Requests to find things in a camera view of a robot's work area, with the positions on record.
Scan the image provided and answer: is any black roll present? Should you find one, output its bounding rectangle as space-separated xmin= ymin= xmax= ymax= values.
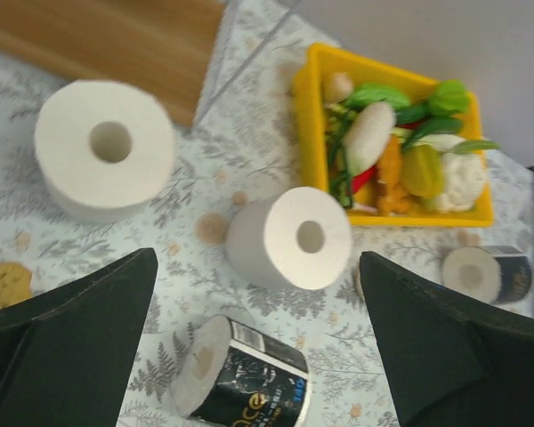
xmin=174 ymin=315 xmax=312 ymax=427
xmin=441 ymin=246 xmax=533 ymax=304

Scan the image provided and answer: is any orange yellow pepper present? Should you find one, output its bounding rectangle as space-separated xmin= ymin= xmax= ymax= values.
xmin=376 ymin=134 xmax=412 ymax=216

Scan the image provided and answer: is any white toilet paper roll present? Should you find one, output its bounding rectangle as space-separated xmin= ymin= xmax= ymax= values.
xmin=34 ymin=80 xmax=175 ymax=222
xmin=225 ymin=187 xmax=352 ymax=291

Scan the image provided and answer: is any green cucumber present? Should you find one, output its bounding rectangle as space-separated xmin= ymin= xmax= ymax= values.
xmin=395 ymin=101 xmax=429 ymax=126

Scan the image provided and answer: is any white radish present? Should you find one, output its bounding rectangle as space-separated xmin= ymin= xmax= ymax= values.
xmin=344 ymin=101 xmax=396 ymax=176

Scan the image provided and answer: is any floral table mat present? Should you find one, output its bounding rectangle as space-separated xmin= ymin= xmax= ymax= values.
xmin=0 ymin=0 xmax=534 ymax=427

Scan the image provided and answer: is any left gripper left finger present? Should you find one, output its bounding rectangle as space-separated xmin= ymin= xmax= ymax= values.
xmin=0 ymin=247 xmax=158 ymax=426

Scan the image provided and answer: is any white cauliflower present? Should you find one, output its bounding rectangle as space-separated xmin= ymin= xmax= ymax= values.
xmin=434 ymin=153 xmax=488 ymax=213

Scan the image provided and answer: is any small mushroom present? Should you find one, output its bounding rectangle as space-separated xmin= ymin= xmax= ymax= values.
xmin=322 ymin=72 xmax=353 ymax=103

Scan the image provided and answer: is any green leafy vegetable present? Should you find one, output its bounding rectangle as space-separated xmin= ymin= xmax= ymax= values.
xmin=427 ymin=79 xmax=470 ymax=117

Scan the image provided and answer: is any white wire wooden shelf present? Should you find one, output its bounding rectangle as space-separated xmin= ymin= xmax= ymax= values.
xmin=0 ymin=0 xmax=228 ymax=126

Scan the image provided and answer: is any red chili pepper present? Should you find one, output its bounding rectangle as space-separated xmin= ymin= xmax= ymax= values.
xmin=351 ymin=166 xmax=376 ymax=194

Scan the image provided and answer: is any green herb sprig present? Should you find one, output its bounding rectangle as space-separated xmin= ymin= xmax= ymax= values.
xmin=325 ymin=103 xmax=357 ymax=210

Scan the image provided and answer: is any toast bread slice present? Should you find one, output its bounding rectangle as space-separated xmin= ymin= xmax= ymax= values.
xmin=0 ymin=262 xmax=32 ymax=310

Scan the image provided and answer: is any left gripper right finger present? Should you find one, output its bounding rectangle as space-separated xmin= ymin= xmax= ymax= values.
xmin=360 ymin=251 xmax=534 ymax=426

